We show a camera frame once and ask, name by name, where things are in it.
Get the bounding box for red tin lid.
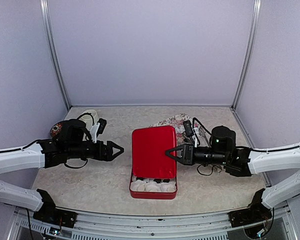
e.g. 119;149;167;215
132;125;177;179

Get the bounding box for dark chocolate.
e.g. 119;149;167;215
153;178;162;184

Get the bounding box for white round chocolate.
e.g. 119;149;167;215
136;184;146;192

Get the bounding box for red chocolate tin box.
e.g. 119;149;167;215
129;175;178;200

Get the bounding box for steel serving tongs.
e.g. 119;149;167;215
180;126;210;147

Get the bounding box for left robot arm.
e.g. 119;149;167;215
0;118;124;223

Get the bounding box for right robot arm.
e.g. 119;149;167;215
165;125;300;222

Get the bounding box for floral tray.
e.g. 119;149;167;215
150;113;201;144

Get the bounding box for cream ribbed mug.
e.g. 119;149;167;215
80;109;99;130

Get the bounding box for dark red patterned coaster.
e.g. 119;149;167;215
49;121;64;138

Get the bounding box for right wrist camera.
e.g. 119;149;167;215
182;120;201;146

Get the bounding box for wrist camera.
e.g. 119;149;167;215
89;118;107;143
182;120;201;146

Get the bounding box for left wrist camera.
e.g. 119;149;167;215
89;118;107;143

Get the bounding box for front aluminium rail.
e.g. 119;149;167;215
8;199;300;240

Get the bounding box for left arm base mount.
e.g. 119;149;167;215
33;208;78;229

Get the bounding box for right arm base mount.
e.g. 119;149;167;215
228;208;273;228

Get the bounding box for right aluminium frame post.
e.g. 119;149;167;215
231;0;262;112

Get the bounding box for aluminium frame post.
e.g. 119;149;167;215
231;0;262;112
39;0;72;111

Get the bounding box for left aluminium frame post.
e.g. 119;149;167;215
39;0;72;111

